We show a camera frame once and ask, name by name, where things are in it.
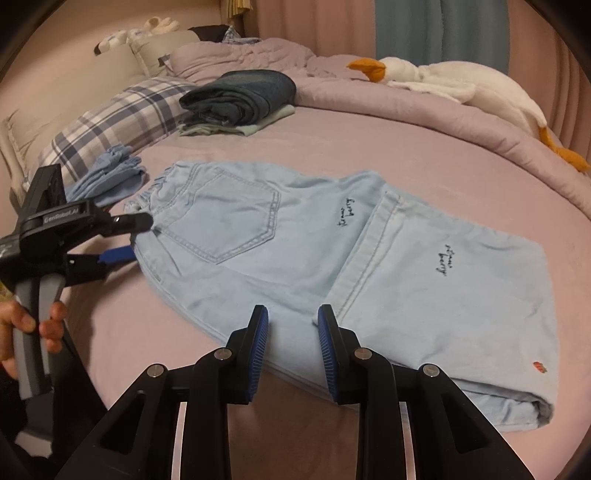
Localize folded green garment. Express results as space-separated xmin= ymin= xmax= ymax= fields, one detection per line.
xmin=178 ymin=104 xmax=296 ymax=138

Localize dark garment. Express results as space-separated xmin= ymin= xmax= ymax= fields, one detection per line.
xmin=189 ymin=24 xmax=232 ymax=44

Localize folded blue pants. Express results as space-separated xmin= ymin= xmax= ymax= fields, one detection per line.
xmin=65 ymin=145 xmax=147 ymax=208

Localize white goose plush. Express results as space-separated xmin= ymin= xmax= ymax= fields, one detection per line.
xmin=347 ymin=56 xmax=591 ymax=174

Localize blue curtain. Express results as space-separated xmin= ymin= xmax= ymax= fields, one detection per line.
xmin=374 ymin=0 xmax=511 ymax=77

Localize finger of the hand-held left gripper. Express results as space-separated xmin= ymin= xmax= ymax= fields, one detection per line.
xmin=67 ymin=246 xmax=136 ymax=283
xmin=95 ymin=212 xmax=154 ymax=238

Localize black and white plush toy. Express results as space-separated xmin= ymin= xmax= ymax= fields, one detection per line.
xmin=95 ymin=30 xmax=132 ymax=56

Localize plaid shirt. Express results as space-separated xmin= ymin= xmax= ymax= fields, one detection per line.
xmin=222 ymin=25 xmax=262 ymax=44

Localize plaid pillow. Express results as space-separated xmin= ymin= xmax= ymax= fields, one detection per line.
xmin=37 ymin=76 xmax=200 ymax=185

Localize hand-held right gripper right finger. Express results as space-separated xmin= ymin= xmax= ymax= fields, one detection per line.
xmin=317 ymin=304 xmax=539 ymax=480

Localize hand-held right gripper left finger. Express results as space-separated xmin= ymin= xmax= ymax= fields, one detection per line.
xmin=53 ymin=305 xmax=270 ymax=480

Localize light blue denim pants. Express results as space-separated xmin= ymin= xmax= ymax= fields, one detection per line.
xmin=124 ymin=159 xmax=561 ymax=432

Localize person's left hand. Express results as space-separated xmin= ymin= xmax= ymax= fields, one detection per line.
xmin=0 ymin=300 xmax=69 ymax=379

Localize lilac duvet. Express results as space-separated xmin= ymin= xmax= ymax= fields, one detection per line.
xmin=168 ymin=37 xmax=591 ymax=213

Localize pink curtain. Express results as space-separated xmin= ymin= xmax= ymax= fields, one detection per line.
xmin=252 ymin=0 xmax=377 ymax=58

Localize folded dark denim jeans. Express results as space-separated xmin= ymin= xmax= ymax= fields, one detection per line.
xmin=178 ymin=69 xmax=297 ymax=127

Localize beige pillow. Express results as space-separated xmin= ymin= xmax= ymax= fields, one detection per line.
xmin=129 ymin=30 xmax=197 ymax=77
xmin=0 ymin=44 xmax=144 ymax=204

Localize pink bed sheet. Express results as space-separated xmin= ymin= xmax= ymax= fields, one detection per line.
xmin=60 ymin=104 xmax=591 ymax=480

